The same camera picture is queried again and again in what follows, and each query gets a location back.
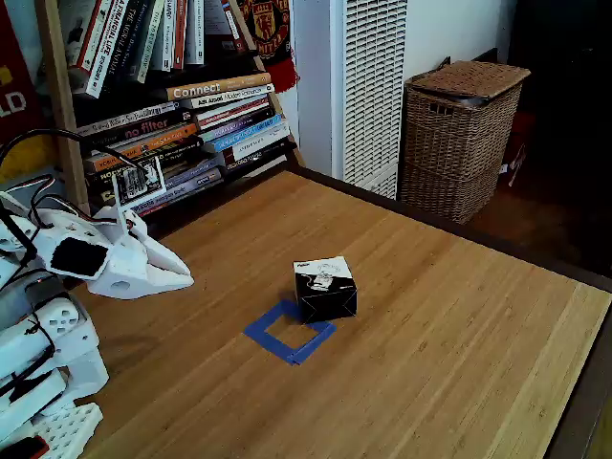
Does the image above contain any black and white cardboard box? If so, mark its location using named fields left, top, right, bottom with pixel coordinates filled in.
left=292, top=255, right=359, bottom=325

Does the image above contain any blue tape square target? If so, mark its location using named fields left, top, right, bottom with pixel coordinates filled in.
left=243, top=299, right=338, bottom=367

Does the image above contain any orange spine book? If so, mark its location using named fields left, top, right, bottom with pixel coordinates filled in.
left=85, top=122, right=200, bottom=172

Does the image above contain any black no filter book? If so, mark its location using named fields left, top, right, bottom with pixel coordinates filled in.
left=88, top=108, right=192, bottom=147

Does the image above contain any white thin spine book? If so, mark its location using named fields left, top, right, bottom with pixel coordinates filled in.
left=76, top=100, right=178, bottom=137

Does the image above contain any white Antifragile book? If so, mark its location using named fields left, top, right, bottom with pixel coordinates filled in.
left=224, top=124, right=292, bottom=162

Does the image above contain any light blue spine book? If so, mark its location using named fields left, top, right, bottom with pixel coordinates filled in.
left=209, top=113, right=284, bottom=153

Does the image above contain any purple spine book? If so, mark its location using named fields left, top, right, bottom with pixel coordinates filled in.
left=200, top=107, right=277, bottom=142

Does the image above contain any wooden ladder bookshelf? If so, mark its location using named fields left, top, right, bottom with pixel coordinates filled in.
left=35, top=0, right=307, bottom=230

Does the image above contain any white Modern Romance book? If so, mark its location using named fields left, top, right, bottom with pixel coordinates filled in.
left=181, top=83, right=276, bottom=110

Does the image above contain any red and yellow banner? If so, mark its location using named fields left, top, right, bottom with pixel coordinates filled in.
left=0, top=4, right=58, bottom=186

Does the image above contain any tan Connect book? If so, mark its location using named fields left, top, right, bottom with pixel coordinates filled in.
left=165, top=72, right=273, bottom=101

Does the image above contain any black and red clamp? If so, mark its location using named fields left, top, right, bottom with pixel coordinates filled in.
left=0, top=433, right=51, bottom=459

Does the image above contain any white financial life book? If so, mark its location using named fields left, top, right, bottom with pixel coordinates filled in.
left=83, top=0, right=133, bottom=100

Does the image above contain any grey white upright book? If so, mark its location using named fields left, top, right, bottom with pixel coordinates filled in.
left=133, top=0, right=167, bottom=85

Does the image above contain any black moral animal book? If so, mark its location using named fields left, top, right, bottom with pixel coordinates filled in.
left=102, top=0, right=147, bottom=92

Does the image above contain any orange upright book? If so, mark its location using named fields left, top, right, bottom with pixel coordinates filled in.
left=171, top=0, right=189, bottom=71

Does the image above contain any white and red upright book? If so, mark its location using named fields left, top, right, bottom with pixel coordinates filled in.
left=75, top=0, right=115, bottom=74

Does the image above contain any red leaning book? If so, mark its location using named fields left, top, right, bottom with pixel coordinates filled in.
left=219, top=0, right=250, bottom=54

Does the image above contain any red and black football scarf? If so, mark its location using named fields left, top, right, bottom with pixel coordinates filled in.
left=236, top=0, right=300, bottom=95

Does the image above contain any white louvered heater unit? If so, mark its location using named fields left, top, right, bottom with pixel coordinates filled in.
left=329, top=0, right=410, bottom=201

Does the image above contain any brown wicker laundry basket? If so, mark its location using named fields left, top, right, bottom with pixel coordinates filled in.
left=399, top=59, right=532, bottom=226

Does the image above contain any red bag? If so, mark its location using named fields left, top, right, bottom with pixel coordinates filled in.
left=499, top=112, right=535, bottom=187

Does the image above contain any camera board on white mount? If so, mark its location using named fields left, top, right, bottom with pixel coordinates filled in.
left=112, top=155, right=167, bottom=235

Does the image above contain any black camera cable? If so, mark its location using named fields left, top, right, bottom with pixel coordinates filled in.
left=0, top=128, right=149, bottom=176

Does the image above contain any white perforated base plate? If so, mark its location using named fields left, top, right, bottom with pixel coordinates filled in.
left=28, top=401, right=104, bottom=459

